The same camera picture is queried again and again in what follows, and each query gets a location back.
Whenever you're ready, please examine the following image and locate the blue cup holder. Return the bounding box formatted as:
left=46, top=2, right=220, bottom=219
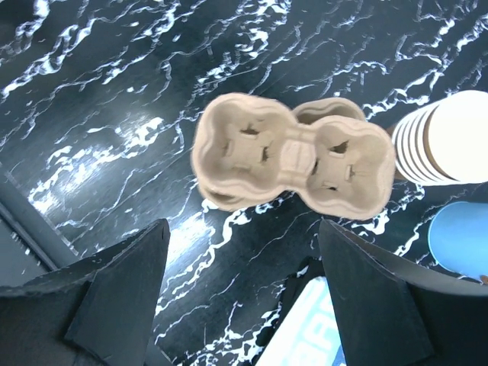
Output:
left=428, top=201, right=487, bottom=284

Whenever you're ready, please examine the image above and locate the stack of paper cups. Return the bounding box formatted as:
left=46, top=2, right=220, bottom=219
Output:
left=389, top=90, right=487, bottom=186

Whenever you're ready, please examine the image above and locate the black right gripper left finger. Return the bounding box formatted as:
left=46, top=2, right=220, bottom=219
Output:
left=1, top=219, right=170, bottom=365

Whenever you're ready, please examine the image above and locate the pulp cup carrier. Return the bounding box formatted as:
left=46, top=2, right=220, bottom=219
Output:
left=191, top=93, right=396, bottom=220
left=198, top=97, right=366, bottom=211

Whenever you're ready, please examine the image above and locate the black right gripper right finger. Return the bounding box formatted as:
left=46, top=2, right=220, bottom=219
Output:
left=319, top=220, right=487, bottom=365

